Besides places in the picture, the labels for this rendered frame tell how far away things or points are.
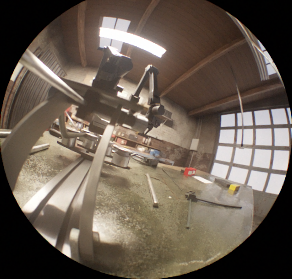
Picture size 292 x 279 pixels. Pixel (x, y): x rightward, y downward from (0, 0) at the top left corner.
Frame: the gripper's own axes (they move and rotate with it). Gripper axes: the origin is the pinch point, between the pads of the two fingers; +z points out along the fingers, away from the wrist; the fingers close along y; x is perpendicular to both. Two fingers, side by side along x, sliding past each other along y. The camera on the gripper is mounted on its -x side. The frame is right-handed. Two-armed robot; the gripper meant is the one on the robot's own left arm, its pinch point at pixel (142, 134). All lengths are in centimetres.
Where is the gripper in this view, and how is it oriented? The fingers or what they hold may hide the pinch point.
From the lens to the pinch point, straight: 59.1
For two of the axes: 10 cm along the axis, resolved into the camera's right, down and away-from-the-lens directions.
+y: -6.4, -2.1, 7.4
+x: -6.8, -3.0, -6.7
